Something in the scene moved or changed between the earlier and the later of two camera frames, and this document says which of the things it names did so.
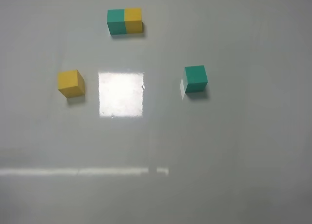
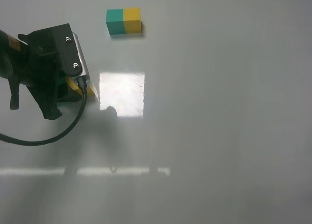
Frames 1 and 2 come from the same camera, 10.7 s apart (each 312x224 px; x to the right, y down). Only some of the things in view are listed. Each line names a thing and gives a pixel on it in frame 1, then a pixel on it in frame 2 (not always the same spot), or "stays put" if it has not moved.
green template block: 116,21 stays put
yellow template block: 133,20 stays put
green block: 195,78 to 65,93
